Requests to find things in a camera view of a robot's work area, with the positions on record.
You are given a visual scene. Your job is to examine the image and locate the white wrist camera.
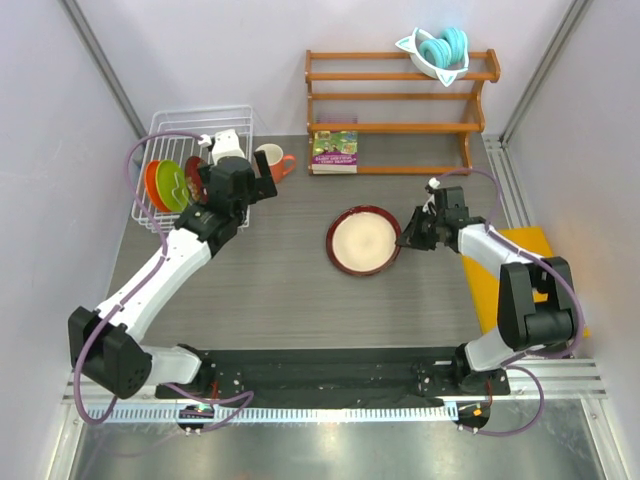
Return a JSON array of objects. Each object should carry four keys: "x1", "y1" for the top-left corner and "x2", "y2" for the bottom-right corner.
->
[
  {"x1": 197, "y1": 129, "x2": 246, "y2": 165},
  {"x1": 422, "y1": 177, "x2": 441, "y2": 212}
]

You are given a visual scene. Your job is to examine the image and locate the orange mug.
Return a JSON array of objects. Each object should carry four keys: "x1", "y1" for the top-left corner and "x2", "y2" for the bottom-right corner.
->
[{"x1": 257, "y1": 143, "x2": 297, "y2": 184}]

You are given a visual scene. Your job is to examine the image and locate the large red cream plate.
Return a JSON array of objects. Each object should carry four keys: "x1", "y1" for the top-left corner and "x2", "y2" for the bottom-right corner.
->
[{"x1": 325, "y1": 205, "x2": 401, "y2": 277}]

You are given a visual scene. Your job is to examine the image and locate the wooden shelf rack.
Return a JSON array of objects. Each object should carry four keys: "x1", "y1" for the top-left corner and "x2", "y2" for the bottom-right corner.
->
[{"x1": 305, "y1": 49, "x2": 501, "y2": 176}]

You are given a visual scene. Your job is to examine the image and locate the perforated metal rail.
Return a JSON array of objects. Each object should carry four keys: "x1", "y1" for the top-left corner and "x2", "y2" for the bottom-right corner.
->
[{"x1": 106, "y1": 402, "x2": 458, "y2": 424}]

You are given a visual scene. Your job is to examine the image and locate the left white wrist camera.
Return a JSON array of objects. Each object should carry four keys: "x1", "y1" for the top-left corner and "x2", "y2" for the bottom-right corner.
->
[{"x1": 197, "y1": 129, "x2": 246, "y2": 165}]

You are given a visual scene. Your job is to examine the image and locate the orange plate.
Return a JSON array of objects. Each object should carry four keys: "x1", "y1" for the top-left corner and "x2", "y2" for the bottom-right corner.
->
[{"x1": 144, "y1": 160, "x2": 168, "y2": 213}]

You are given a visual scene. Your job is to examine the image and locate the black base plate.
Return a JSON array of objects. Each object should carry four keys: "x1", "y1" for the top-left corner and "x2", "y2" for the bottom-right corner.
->
[{"x1": 186, "y1": 347, "x2": 510, "y2": 409}]

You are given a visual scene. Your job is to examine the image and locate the teal headphones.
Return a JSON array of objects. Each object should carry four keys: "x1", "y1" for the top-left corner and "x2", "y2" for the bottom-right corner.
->
[{"x1": 418, "y1": 27, "x2": 468, "y2": 69}]

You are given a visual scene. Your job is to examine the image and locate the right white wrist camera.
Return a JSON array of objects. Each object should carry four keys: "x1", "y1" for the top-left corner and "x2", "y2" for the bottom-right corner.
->
[{"x1": 422, "y1": 177, "x2": 441, "y2": 212}]

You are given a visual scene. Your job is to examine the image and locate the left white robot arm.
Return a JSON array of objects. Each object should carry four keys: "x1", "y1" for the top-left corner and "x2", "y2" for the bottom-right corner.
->
[{"x1": 68, "y1": 150, "x2": 277, "y2": 399}]

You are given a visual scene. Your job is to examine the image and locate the yellow board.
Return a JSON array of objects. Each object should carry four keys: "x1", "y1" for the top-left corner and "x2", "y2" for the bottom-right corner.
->
[{"x1": 459, "y1": 224, "x2": 584, "y2": 350}]

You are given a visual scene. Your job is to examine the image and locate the white wire dish rack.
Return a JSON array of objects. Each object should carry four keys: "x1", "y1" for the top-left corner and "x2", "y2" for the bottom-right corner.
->
[{"x1": 132, "y1": 105, "x2": 253, "y2": 233}]

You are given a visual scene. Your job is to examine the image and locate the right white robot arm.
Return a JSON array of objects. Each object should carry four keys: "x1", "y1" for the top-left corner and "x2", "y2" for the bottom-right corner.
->
[{"x1": 396, "y1": 179, "x2": 584, "y2": 395}]

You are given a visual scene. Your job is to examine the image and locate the red floral small plate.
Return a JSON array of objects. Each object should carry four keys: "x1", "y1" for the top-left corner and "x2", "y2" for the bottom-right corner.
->
[{"x1": 184, "y1": 156, "x2": 208, "y2": 203}]

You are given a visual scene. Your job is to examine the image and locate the colourful book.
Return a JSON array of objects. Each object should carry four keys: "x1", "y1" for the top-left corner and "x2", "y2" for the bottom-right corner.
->
[{"x1": 310, "y1": 130, "x2": 358, "y2": 175}]

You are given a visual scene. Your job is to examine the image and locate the green plate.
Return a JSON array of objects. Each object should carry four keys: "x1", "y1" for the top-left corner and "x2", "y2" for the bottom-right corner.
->
[{"x1": 155, "y1": 160, "x2": 190, "y2": 213}]

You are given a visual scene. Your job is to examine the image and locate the white cat ear bowl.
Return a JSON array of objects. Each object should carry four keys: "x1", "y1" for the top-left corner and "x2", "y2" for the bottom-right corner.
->
[{"x1": 395, "y1": 27, "x2": 470, "y2": 88}]

